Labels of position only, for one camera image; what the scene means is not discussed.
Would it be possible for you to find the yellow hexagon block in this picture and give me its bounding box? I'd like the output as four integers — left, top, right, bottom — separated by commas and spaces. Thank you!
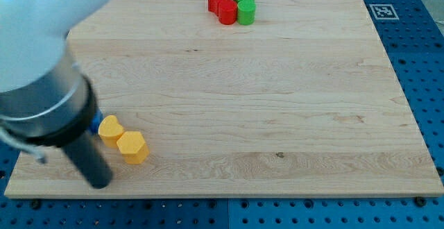
117, 131, 149, 164

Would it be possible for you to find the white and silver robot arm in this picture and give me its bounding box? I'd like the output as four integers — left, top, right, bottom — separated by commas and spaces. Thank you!
1, 0, 109, 147

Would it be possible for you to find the wooden board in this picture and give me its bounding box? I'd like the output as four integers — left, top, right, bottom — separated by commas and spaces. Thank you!
5, 0, 443, 199

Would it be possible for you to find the red cylinder block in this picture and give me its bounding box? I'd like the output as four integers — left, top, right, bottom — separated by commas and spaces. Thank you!
218, 0, 237, 25

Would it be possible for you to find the green cylinder block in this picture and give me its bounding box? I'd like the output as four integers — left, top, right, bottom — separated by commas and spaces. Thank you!
237, 0, 256, 25

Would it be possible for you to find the yellow heart block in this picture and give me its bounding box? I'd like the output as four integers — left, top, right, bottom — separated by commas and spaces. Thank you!
98, 115, 125, 149

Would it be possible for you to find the blue block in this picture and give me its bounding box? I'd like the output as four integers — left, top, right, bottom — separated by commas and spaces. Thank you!
88, 109, 103, 135

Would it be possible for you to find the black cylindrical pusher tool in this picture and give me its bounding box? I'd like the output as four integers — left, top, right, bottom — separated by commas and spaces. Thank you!
62, 131, 113, 189

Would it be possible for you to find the white fiducial marker tag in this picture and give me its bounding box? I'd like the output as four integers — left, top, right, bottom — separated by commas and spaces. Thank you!
369, 3, 399, 20

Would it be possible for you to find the grey cable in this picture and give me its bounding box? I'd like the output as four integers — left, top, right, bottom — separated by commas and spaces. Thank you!
0, 126, 48, 164

